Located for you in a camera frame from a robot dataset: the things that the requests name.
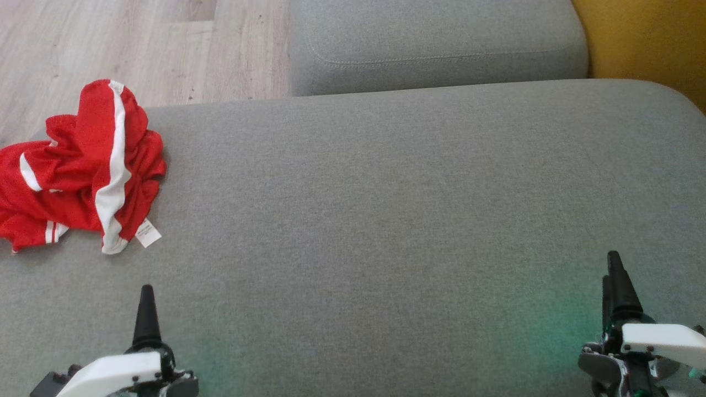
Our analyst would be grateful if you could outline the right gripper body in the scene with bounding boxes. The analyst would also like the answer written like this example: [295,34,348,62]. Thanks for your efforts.
[578,315,706,397]

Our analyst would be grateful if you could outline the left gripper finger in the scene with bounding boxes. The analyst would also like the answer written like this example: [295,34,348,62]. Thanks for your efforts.
[132,285,163,352]

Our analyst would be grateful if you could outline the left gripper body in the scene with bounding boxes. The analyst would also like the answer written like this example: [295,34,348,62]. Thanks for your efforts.
[55,345,199,397]

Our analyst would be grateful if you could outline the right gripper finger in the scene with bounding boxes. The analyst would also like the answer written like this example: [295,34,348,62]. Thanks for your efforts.
[607,250,644,322]
[602,275,614,332]

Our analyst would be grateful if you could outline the red white jersey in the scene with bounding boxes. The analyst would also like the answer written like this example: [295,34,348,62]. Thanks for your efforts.
[0,79,167,255]

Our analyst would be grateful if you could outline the large grey sofa seat cushion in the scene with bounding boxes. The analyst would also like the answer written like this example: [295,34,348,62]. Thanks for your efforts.
[0,79,706,397]

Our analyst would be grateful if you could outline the small grey sofa cushion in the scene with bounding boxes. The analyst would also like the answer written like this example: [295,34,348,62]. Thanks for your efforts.
[288,0,590,98]

